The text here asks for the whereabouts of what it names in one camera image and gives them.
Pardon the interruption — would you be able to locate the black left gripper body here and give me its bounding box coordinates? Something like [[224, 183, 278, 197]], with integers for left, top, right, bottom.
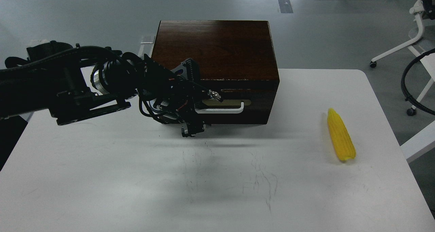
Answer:
[[136, 54, 205, 123]]

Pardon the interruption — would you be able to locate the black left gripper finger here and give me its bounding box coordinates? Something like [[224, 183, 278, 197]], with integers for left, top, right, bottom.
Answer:
[[181, 119, 205, 137], [190, 81, 223, 103]]

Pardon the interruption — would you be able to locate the wooden drawer with white handle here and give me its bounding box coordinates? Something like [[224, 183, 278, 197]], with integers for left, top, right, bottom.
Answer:
[[195, 80, 279, 117]]

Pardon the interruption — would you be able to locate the yellow corn cob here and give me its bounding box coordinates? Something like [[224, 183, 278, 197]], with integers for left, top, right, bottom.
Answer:
[[327, 108, 357, 161]]

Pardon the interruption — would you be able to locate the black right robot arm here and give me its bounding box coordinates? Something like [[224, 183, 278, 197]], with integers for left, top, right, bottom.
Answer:
[[420, 0, 435, 20]]

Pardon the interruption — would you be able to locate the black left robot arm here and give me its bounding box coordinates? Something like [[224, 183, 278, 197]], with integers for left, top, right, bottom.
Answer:
[[0, 41, 223, 167]]

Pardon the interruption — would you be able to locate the dark wooden drawer cabinet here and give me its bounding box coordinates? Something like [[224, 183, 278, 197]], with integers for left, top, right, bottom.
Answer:
[[151, 20, 280, 125]]

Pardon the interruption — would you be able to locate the white office chair base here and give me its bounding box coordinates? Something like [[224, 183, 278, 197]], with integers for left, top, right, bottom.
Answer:
[[369, 0, 434, 116]]

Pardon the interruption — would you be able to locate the black corrugated cable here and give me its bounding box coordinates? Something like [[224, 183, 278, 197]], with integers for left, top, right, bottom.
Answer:
[[401, 48, 435, 116]]

